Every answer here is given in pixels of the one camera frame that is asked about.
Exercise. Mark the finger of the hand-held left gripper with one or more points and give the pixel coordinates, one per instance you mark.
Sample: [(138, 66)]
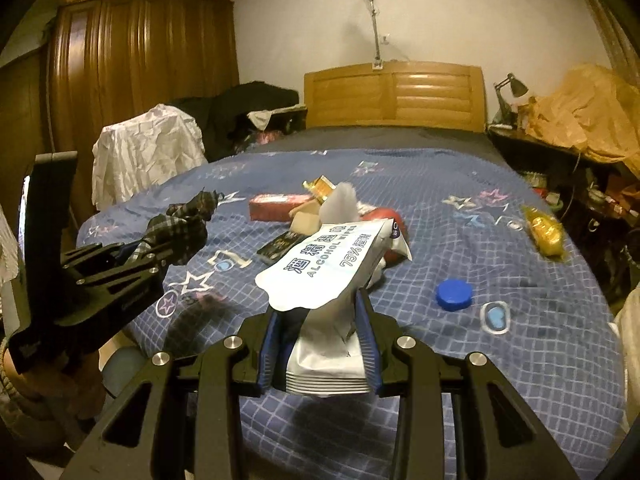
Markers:
[(115, 259), (120, 297)]

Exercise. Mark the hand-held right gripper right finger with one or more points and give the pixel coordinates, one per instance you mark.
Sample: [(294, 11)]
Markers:
[(371, 347)]

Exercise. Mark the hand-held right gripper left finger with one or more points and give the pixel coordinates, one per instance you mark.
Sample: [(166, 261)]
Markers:
[(269, 355)]

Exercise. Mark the dark plaid cloth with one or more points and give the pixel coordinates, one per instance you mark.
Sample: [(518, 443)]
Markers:
[(185, 230)]

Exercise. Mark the white wet wipes packet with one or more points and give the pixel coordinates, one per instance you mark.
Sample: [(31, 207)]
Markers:
[(325, 270)]

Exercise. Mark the blue bottle cap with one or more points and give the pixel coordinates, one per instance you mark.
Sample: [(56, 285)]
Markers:
[(454, 294)]

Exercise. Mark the black packet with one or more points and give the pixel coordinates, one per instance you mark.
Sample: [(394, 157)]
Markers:
[(277, 247)]

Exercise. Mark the white crumpled cloth cover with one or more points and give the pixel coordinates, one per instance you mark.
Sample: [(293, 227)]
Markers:
[(145, 155)]

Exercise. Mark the blue checked bedsheet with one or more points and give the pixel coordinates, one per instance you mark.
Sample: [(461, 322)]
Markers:
[(450, 260)]

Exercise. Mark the red round container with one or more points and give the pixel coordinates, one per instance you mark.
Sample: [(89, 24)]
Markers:
[(382, 214)]

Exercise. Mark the beige block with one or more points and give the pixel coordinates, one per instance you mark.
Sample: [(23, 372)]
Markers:
[(305, 221)]

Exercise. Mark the red box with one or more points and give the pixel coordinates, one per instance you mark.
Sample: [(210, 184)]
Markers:
[(275, 206)]

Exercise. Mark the yellow snack wrapper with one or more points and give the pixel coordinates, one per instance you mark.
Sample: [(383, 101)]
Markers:
[(320, 189)]

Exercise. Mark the dark clothes pile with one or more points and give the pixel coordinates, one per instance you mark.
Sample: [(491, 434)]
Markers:
[(240, 105)]

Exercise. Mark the gold foil wrapper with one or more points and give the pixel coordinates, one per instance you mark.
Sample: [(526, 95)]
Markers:
[(545, 232)]

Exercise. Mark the brown wooden wardrobe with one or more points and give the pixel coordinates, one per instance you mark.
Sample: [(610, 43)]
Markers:
[(140, 50)]

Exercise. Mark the dark wooden desk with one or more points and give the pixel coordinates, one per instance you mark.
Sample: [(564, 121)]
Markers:
[(530, 150)]

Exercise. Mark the light wooden headboard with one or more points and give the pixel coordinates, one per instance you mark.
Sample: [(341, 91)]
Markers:
[(400, 95)]

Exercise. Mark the dark desk lamp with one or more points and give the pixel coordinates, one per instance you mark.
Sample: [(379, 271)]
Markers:
[(517, 87)]

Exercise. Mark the orange cloth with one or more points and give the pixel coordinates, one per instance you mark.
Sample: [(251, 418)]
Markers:
[(590, 110)]

